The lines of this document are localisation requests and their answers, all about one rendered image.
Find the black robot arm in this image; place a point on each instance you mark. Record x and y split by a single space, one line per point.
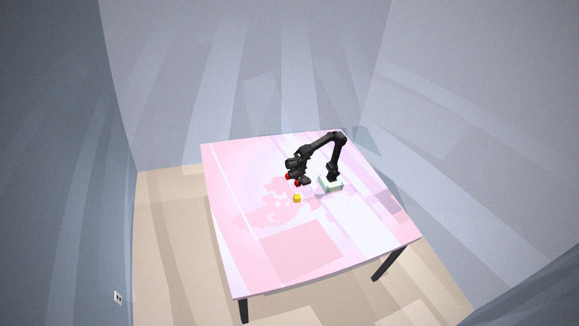
307 150

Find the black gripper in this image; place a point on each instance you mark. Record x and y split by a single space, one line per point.
303 179

